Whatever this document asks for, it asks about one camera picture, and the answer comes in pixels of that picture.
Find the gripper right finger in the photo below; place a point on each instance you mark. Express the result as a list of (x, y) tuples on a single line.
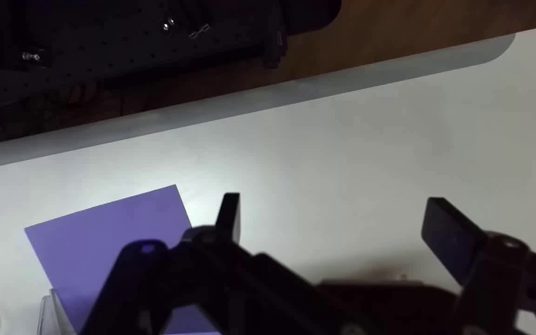
[(454, 237)]

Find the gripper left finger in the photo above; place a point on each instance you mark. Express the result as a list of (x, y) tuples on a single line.
[(212, 279)]

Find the purple glass panel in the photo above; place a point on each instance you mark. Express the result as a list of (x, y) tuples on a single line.
[(100, 232)]

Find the clear plastic panel holder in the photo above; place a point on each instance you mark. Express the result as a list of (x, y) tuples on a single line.
[(50, 311)]

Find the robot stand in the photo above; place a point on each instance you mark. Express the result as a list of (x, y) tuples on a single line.
[(110, 51)]

